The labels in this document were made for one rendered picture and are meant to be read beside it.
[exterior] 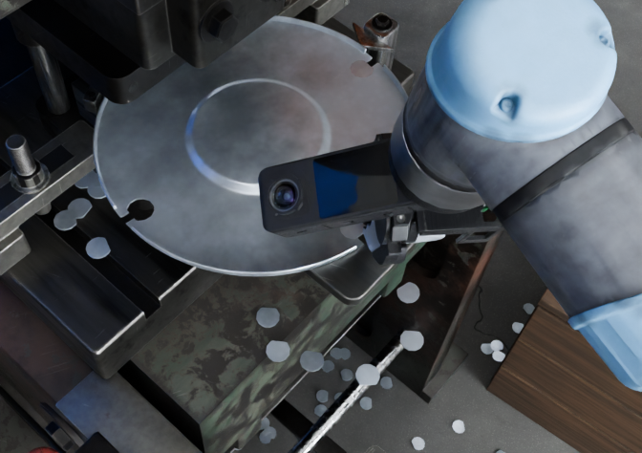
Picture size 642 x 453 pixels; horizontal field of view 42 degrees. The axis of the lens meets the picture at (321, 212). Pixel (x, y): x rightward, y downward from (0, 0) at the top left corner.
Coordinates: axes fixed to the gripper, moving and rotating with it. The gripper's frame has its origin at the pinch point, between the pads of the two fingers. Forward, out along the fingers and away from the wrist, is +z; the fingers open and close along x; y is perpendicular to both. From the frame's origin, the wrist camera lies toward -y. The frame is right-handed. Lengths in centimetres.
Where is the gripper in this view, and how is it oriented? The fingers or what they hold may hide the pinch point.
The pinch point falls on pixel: (367, 226)
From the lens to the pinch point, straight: 69.1
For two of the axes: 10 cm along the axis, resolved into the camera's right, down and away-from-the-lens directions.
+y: 9.9, -0.6, 1.1
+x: -0.8, -9.7, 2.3
